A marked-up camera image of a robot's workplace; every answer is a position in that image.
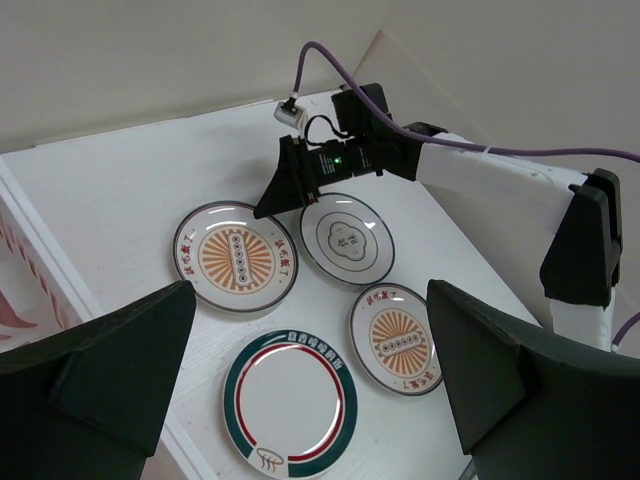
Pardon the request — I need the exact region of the white pink dish rack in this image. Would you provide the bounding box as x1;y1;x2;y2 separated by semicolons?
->
1;163;105;352

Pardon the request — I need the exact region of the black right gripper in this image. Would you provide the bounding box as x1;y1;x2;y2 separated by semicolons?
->
254;136;415;219

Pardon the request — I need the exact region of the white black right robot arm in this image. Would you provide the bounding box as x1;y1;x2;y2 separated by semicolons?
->
254;83;622;352

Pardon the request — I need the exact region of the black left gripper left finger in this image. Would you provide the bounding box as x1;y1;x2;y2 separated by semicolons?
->
1;281;196;479

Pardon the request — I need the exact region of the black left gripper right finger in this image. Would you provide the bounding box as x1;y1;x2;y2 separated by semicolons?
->
426;280;639;479

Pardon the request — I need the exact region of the white plate grey emblem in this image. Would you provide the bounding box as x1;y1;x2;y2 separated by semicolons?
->
299;192;396;286

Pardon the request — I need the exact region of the green red rimmed plate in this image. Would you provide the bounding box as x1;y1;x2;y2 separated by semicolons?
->
222;329;359;479

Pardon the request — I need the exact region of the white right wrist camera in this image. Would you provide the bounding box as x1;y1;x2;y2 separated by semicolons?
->
274;97;308;130

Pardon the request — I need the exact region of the orange sunburst plate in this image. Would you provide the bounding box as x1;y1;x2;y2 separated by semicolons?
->
349;283;443;397
172;201;299;314

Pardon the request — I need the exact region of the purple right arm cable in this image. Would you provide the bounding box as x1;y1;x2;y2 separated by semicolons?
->
291;41;640;352

